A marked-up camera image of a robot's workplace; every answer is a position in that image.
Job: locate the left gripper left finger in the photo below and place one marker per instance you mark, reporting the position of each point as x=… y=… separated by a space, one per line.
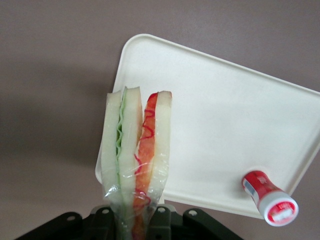
x=75 y=227

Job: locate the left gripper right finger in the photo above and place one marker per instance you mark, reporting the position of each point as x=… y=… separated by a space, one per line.
x=190 y=227

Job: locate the plastic-wrapped sandwich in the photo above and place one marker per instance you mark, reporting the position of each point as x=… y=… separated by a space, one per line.
x=110 y=140

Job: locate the cream plastic tray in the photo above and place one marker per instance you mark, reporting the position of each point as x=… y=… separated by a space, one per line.
x=212 y=112

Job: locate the red and white yogurt bottle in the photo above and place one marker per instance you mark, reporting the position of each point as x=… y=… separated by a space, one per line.
x=272 y=197

